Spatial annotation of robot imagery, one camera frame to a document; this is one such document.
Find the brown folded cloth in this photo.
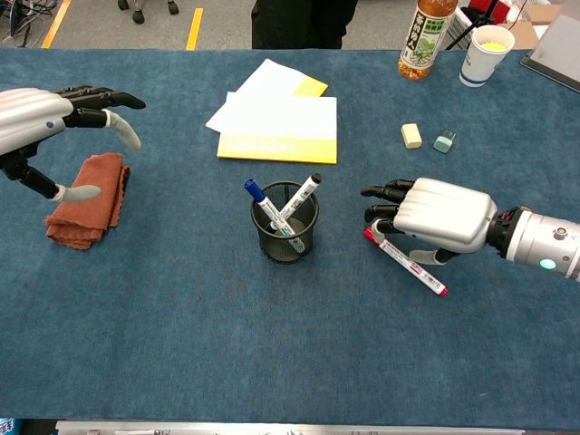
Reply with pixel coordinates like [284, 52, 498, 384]
[43, 152, 131, 251]

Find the black tripod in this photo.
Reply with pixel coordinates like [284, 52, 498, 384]
[446, 0, 529, 51]

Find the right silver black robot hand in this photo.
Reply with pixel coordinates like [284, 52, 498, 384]
[360, 177, 498, 265]

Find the person in black clothes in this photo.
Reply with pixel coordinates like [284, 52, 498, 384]
[250, 0, 360, 50]

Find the aluminium frame rail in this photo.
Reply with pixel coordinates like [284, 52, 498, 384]
[54, 420, 527, 435]

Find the blue cap whiteboard marker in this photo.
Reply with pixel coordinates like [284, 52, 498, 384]
[244, 179, 305, 255]

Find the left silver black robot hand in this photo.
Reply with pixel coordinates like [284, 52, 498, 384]
[0, 84, 147, 203]

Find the cream eraser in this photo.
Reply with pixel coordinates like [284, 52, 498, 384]
[401, 123, 423, 150]

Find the black round cup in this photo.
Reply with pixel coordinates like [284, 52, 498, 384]
[250, 180, 321, 266]

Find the tea bottle with green label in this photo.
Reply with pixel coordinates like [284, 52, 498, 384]
[397, 0, 459, 81]

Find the grey tablet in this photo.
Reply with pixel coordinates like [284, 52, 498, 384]
[519, 13, 580, 94]

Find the yellow white Lexicon notebook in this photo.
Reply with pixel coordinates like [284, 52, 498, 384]
[216, 92, 339, 165]

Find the brown cardboard box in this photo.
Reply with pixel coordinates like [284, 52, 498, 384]
[498, 4, 567, 50]

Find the black cap whiteboard marker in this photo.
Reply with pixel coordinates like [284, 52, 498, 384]
[270, 172, 324, 232]

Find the blue felt table cover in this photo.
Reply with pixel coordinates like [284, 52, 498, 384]
[0, 47, 580, 422]

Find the office chair wheel base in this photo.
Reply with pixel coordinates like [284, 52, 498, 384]
[116, 0, 180, 25]

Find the yellow white plain notebook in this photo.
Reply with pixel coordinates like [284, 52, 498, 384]
[205, 58, 330, 133]

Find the white paper cup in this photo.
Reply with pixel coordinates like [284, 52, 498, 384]
[459, 24, 517, 88]

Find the red cap whiteboard marker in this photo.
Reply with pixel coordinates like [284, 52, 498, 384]
[362, 225, 450, 298]

